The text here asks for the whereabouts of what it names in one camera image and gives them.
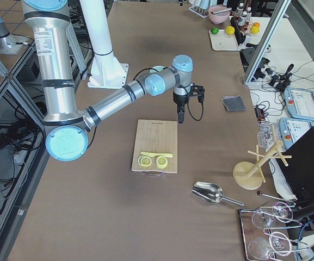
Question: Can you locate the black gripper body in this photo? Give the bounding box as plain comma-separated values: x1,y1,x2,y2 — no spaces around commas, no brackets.
173,85,190,114

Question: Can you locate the light green bowl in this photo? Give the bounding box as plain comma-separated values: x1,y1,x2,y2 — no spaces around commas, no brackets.
149,65,165,73

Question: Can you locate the pink bowl with ice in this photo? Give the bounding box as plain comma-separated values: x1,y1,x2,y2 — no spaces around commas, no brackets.
208,5,230,24

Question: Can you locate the bamboo cutting board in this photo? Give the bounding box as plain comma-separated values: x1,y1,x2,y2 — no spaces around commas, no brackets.
131,120,178,173

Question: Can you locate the right lemon slice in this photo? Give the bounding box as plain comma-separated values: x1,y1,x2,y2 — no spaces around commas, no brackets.
156,156,168,169

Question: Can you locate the lemon slice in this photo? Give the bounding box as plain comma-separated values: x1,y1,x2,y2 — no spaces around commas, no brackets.
156,156,168,169
137,156,152,167

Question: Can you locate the dark grey cloth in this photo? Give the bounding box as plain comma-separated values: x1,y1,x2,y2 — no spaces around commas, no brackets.
221,96,246,112

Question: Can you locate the yellow toy knife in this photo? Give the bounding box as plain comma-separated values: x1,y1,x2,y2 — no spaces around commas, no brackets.
140,152,173,158

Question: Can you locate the left lemon slice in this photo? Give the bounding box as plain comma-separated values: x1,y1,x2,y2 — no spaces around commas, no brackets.
137,156,152,167

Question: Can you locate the white serving tray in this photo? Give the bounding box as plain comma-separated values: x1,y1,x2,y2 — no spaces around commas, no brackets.
208,29,238,51

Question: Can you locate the green lime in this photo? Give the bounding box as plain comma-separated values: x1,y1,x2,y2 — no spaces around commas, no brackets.
210,27,219,35

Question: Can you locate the metal scoop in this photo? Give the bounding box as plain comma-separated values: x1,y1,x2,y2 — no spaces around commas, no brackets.
192,181,244,207

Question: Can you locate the yellow lemon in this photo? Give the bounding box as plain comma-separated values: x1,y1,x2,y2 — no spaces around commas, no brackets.
225,26,235,35

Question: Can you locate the clear plastic bag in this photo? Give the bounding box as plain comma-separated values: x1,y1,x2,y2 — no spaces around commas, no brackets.
257,122,281,150

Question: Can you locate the wooden mug tree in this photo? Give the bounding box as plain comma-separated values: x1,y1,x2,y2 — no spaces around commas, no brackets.
232,126,292,190

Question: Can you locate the front teach pendant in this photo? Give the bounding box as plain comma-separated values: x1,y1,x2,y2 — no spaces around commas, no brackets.
284,87,314,122

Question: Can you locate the black computer monitor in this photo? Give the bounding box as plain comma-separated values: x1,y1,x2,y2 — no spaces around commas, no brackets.
280,127,314,201

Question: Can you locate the glass rack tray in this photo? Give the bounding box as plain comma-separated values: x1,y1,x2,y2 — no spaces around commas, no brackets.
239,201,309,260

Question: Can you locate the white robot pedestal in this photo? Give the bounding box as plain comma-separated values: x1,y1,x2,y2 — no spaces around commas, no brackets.
80,0,128,89

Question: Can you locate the white wire cup rack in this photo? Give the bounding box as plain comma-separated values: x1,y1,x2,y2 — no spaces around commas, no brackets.
188,0,212,18

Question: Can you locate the copper wire bottle rack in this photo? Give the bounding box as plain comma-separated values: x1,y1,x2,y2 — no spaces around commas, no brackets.
230,3,254,34

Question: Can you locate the aluminium frame post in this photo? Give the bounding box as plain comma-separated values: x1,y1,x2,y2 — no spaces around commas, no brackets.
243,0,291,85

